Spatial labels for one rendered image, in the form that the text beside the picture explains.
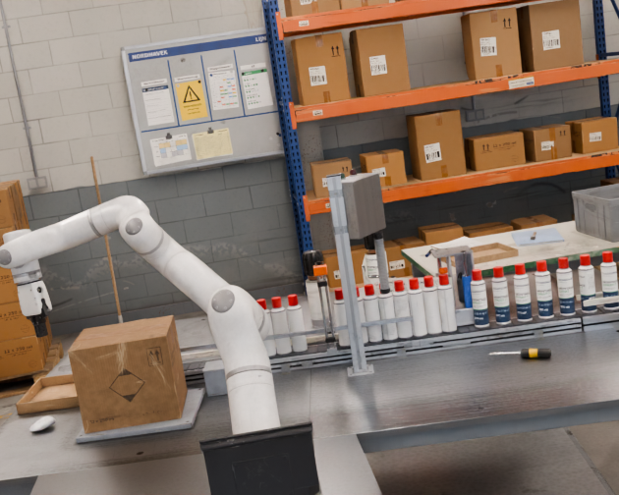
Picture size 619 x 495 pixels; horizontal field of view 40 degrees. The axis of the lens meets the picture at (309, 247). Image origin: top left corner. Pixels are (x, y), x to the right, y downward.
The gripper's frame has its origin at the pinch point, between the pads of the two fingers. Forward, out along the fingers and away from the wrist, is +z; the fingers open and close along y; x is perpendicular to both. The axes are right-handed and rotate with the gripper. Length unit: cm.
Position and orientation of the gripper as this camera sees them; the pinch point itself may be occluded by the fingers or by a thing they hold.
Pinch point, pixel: (40, 330)
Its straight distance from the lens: 277.9
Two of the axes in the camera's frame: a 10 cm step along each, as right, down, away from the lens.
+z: 2.2, 9.7, 0.6
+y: -7.7, 1.3, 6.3
